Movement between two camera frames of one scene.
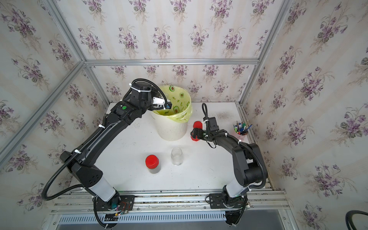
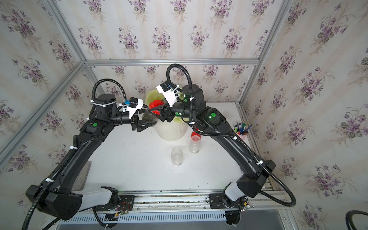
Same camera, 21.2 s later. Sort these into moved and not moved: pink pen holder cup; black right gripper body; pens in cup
Moved: black right gripper body
Not moved: pens in cup; pink pen holder cup
